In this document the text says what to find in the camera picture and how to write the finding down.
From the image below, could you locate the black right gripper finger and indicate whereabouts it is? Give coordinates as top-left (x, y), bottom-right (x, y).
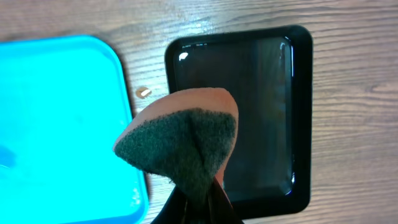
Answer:
top-left (151, 179), bottom-right (243, 224)

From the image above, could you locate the red sponge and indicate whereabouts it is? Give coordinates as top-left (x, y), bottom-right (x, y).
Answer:
top-left (113, 88), bottom-right (239, 207)

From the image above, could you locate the teal plastic tray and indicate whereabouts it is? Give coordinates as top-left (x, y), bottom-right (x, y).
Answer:
top-left (1, 35), bottom-right (149, 224)

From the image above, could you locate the black tray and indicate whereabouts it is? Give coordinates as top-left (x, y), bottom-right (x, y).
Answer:
top-left (165, 25), bottom-right (313, 220)

